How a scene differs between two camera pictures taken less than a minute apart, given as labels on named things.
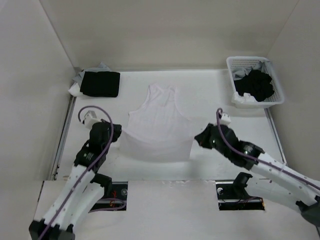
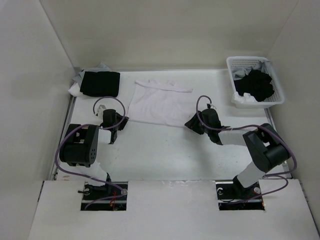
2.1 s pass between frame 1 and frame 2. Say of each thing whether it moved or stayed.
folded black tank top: stayed
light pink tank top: moved
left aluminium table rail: stayed
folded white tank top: stayed
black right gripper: moved
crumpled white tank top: stayed
